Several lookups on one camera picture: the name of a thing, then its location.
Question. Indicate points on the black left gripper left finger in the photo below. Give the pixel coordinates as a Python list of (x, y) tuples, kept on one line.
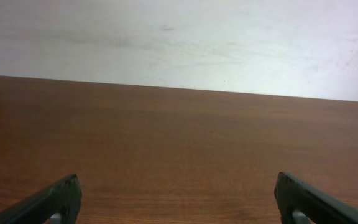
[(62, 198)]

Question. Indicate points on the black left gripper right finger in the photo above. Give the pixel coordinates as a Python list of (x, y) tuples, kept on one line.
[(300, 202)]

